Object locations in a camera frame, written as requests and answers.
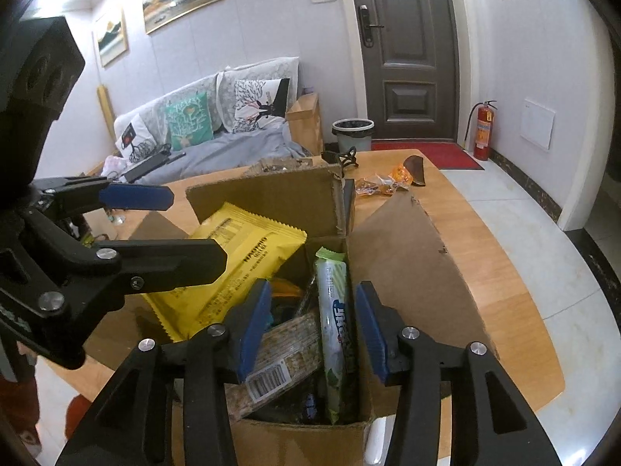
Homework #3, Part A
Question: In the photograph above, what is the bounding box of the yellow snack packet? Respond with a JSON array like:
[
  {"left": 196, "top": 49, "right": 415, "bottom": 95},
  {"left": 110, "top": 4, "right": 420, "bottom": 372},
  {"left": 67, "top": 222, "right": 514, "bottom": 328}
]
[{"left": 143, "top": 202, "right": 307, "bottom": 342}]

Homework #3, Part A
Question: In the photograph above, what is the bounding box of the clear barcode snack packet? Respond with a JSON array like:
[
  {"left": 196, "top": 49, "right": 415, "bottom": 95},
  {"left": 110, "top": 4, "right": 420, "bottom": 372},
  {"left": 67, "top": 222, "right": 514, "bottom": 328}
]
[{"left": 225, "top": 310, "right": 323, "bottom": 421}]

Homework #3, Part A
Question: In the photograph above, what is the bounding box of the green dark snack packet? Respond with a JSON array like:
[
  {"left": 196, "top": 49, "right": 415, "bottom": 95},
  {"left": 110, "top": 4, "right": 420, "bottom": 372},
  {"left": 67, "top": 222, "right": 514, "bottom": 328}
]
[{"left": 315, "top": 247, "right": 352, "bottom": 424}]

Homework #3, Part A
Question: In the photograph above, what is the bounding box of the brown cardboard box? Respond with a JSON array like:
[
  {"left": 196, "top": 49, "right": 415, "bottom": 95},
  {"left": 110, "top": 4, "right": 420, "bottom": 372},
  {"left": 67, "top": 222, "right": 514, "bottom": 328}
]
[{"left": 130, "top": 166, "right": 489, "bottom": 465}]

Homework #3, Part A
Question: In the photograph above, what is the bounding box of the orange snack bag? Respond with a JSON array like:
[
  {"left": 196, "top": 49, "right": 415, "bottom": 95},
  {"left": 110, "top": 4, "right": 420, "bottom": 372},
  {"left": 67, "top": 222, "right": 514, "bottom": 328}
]
[{"left": 269, "top": 278, "right": 305, "bottom": 311}]

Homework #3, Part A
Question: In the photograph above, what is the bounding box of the white red print cushion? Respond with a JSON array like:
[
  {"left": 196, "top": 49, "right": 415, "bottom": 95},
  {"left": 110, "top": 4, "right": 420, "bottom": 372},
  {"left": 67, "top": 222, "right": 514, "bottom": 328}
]
[{"left": 116, "top": 115, "right": 157, "bottom": 164}]

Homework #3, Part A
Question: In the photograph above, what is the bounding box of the teal tree cushion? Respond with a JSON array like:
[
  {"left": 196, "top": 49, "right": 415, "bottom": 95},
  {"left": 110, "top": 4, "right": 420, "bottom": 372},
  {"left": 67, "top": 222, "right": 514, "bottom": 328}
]
[{"left": 164, "top": 92, "right": 214, "bottom": 150}]

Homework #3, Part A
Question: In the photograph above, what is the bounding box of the glass ashtray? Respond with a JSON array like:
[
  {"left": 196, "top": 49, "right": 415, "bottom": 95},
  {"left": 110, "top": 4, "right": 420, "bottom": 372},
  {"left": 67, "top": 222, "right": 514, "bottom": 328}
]
[{"left": 243, "top": 158, "right": 314, "bottom": 177}]

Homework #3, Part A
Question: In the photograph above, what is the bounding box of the grey sofa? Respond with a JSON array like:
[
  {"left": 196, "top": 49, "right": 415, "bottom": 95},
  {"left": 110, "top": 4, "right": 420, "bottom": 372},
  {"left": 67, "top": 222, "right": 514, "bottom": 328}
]
[{"left": 114, "top": 56, "right": 309, "bottom": 185}]

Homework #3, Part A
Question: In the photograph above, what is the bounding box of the left small painting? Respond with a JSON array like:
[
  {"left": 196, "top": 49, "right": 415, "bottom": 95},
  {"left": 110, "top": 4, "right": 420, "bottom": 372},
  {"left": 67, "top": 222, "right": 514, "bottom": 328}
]
[{"left": 94, "top": 10, "right": 128, "bottom": 68}]

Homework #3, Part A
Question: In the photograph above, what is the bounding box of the white black tree cushion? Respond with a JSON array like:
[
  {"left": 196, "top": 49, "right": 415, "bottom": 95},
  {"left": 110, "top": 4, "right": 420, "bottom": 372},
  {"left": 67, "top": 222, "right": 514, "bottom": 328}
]
[{"left": 232, "top": 78, "right": 290, "bottom": 132}]

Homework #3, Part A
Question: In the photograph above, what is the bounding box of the wooden side cabinet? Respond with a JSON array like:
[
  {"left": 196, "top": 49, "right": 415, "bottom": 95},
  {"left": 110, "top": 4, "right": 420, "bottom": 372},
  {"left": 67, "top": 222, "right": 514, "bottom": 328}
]
[{"left": 286, "top": 93, "right": 324, "bottom": 156}]

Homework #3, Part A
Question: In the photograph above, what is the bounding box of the grey trash bin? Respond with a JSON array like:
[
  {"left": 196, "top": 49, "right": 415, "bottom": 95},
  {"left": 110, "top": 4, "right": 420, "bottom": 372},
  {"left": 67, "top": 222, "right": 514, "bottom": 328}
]
[{"left": 331, "top": 118, "right": 375, "bottom": 154}]

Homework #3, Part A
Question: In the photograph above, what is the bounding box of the orange snack near box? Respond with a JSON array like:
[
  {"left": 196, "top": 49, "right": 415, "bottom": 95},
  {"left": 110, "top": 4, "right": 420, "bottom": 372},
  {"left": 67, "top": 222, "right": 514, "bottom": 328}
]
[{"left": 355, "top": 156, "right": 426, "bottom": 197}]

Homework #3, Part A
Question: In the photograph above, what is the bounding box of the red door mat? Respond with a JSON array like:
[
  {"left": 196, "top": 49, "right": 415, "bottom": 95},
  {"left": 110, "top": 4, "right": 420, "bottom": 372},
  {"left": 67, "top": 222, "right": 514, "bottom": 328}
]
[{"left": 371, "top": 140, "right": 482, "bottom": 170}]

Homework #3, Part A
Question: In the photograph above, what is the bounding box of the red fire extinguisher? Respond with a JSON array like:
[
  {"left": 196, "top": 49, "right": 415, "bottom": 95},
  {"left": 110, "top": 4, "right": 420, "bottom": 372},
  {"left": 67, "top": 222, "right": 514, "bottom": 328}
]
[{"left": 464, "top": 100, "right": 497, "bottom": 161}]

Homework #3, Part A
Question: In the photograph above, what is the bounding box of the dark brown door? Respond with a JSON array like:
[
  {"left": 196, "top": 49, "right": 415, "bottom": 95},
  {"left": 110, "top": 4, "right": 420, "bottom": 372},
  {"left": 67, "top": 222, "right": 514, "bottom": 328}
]
[{"left": 354, "top": 0, "right": 459, "bottom": 141}]

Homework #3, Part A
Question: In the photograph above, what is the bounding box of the white wall panel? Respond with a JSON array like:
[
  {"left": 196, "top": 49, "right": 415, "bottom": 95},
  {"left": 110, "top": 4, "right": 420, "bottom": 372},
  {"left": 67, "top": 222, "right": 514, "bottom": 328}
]
[{"left": 519, "top": 99, "right": 556, "bottom": 151}]

